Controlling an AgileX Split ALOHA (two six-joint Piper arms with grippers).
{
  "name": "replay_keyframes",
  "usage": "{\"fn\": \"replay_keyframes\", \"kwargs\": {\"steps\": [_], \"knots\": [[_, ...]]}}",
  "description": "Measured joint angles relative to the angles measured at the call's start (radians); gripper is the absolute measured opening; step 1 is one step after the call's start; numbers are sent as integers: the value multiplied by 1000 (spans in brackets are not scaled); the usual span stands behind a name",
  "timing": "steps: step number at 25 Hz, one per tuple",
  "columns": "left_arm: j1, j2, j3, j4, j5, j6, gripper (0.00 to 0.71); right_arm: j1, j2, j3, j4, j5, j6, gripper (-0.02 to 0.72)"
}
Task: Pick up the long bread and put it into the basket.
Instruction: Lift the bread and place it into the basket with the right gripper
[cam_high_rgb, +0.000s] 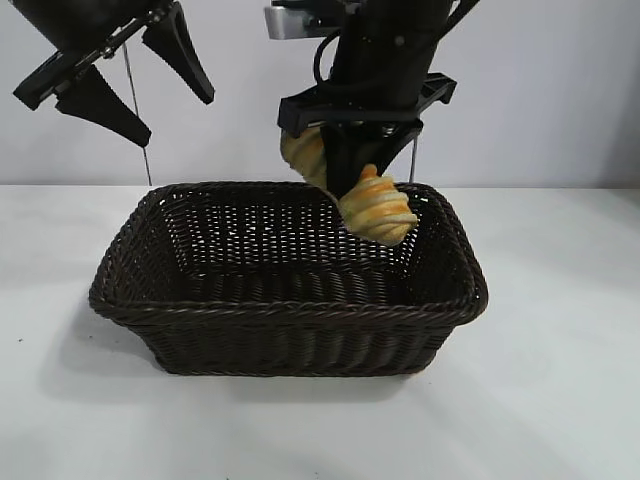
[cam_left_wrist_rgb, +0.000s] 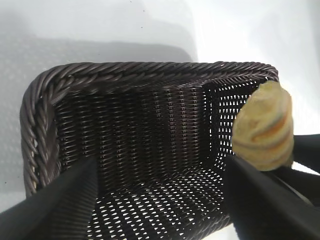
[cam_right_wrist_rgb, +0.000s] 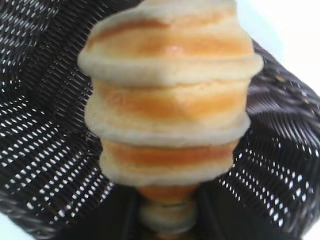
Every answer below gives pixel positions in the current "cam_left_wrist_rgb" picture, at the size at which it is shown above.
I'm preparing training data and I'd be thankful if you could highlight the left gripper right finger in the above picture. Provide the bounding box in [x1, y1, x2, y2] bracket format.
[224, 154, 320, 240]

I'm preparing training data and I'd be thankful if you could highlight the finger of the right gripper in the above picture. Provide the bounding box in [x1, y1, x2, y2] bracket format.
[291, 133, 320, 175]
[271, 165, 320, 209]

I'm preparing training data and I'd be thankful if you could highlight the dark brown wicker basket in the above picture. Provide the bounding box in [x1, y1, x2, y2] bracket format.
[19, 60, 280, 240]

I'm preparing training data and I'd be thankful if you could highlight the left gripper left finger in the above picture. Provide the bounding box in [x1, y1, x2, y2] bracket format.
[0, 156, 98, 240]

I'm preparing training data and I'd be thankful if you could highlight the long twisted bread loaf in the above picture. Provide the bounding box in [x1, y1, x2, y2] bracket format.
[231, 81, 295, 172]

